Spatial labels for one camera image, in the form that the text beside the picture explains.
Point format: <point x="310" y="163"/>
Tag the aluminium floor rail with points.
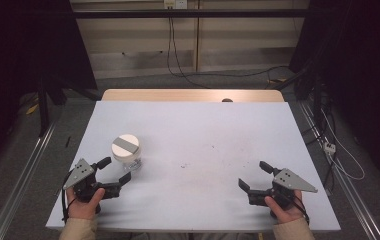
<point x="348" y="186"/>
<point x="21" y="180"/>

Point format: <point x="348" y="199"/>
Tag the small black pen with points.
<point x="67" y="141"/>

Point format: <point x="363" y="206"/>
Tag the black curtain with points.
<point x="18" y="66"/>
<point x="361" y="66"/>

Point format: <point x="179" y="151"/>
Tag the black horizontal metal bar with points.
<point x="191" y="13"/>

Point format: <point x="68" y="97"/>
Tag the white board table cover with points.
<point x="194" y="140"/>

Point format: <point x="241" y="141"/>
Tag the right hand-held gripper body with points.
<point x="289" y="180"/>

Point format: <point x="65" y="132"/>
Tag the wooden table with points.
<point x="178" y="95"/>

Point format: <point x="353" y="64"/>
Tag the small dark round object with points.
<point x="227" y="100"/>

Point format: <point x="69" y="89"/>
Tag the person's left hand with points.
<point x="83" y="210"/>

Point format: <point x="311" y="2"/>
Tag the person's right hand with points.
<point x="288" y="213"/>

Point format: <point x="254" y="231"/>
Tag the black metal stand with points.
<point x="43" y="106"/>

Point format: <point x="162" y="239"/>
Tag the white wall socket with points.
<point x="175" y="3"/>

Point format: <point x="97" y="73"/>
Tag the yellow floor tape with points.
<point x="32" y="108"/>

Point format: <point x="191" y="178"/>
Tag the white power strip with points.
<point x="329" y="147"/>

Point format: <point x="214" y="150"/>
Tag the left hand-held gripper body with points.
<point x="79" y="174"/>

